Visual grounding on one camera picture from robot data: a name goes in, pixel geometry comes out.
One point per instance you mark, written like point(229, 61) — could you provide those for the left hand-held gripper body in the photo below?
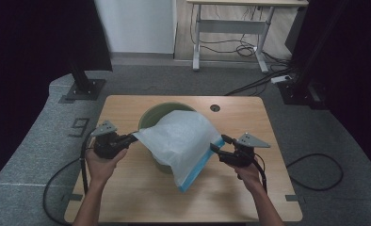
point(109, 146)

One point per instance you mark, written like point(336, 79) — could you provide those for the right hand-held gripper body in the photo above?
point(243, 155)

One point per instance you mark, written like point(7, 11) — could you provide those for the green trash bin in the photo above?
point(155, 113)

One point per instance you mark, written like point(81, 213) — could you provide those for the white plastic bag blue edge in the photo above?
point(180, 141)

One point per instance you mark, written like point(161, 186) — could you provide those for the person's right hand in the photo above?
point(249, 175)

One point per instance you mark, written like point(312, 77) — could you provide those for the person's left hand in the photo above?
point(100, 169)

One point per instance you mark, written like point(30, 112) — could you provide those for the dark tape strip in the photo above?
point(293, 198)
point(72, 197)
point(66, 100)

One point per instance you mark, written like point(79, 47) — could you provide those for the black stand column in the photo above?
point(80, 77)

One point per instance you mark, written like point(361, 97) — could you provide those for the white power strip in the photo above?
point(281, 79)

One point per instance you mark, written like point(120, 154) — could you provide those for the black metal stand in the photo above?
point(299, 91)

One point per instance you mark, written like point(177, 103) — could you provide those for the black curtain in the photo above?
point(356, 62)
point(33, 62)

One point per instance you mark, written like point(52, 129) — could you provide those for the black stand base plate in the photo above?
point(89, 91)

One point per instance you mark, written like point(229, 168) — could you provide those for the white desk frame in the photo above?
point(233, 26)

